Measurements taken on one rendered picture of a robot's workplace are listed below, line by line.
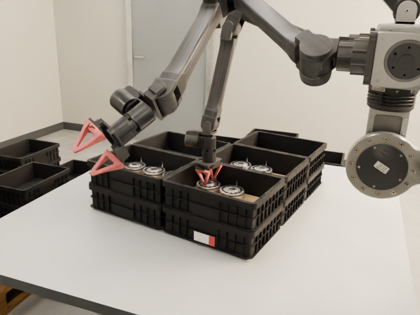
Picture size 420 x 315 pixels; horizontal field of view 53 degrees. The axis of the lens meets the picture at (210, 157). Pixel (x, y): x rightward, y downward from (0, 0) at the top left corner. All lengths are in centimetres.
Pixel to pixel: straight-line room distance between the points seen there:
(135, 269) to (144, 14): 396
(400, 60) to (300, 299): 77
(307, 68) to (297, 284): 74
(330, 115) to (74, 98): 328
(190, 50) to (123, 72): 425
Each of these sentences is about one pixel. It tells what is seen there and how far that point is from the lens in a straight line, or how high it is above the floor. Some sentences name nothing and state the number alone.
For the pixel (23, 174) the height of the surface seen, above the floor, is 54.
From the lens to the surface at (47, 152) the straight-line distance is 323.
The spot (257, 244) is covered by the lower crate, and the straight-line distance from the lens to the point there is 156.
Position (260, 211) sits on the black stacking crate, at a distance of 153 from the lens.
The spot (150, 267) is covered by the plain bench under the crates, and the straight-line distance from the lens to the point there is 151.
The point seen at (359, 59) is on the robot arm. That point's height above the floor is 145.
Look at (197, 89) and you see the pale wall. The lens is 491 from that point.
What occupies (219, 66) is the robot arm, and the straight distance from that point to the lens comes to 165.
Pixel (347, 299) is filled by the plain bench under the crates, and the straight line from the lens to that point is 146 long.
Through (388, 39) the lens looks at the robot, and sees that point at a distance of 105.
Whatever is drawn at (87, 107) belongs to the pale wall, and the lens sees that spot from 575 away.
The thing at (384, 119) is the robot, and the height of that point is 126.
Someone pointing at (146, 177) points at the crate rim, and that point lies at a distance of 166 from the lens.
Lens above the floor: 153
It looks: 19 degrees down
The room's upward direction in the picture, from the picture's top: 2 degrees clockwise
